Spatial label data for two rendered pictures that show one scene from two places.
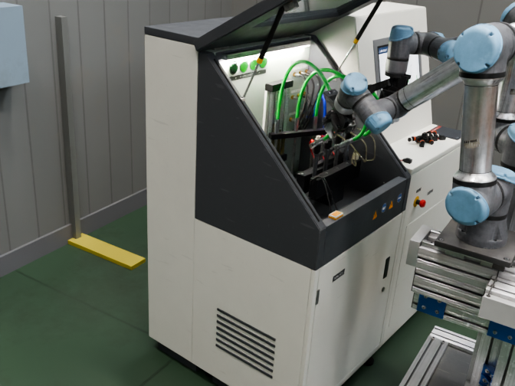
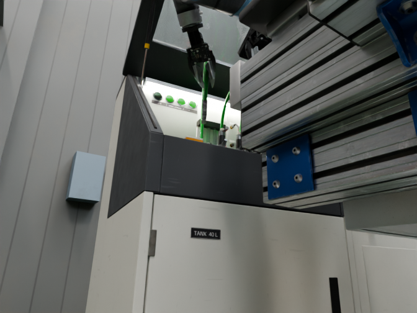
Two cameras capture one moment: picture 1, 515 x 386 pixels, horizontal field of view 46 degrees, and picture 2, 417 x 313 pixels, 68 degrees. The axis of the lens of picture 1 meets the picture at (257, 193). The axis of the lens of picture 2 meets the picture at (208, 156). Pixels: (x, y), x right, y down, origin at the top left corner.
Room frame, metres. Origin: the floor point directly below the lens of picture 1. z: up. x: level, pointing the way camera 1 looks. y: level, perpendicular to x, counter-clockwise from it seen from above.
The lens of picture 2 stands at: (1.24, -0.70, 0.62)
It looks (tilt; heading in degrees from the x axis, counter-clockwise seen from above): 19 degrees up; 28
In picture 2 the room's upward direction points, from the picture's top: 2 degrees clockwise
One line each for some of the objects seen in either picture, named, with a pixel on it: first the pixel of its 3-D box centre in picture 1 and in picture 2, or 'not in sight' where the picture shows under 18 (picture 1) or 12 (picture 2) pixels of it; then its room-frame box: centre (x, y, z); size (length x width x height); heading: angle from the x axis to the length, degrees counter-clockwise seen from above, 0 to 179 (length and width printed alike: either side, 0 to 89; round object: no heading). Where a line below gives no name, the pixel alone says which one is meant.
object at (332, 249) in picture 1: (362, 217); (257, 181); (2.12, -0.41, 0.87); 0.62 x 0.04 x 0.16; 143
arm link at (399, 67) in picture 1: (396, 66); not in sight; (2.09, -0.45, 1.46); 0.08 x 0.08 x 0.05
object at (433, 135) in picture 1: (427, 136); not in sight; (2.76, -0.78, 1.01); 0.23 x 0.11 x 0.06; 143
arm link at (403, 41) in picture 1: (401, 42); not in sight; (2.09, -0.45, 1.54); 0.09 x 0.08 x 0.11; 108
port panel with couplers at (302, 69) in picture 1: (300, 95); (239, 145); (2.61, -0.16, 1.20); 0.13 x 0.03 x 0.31; 143
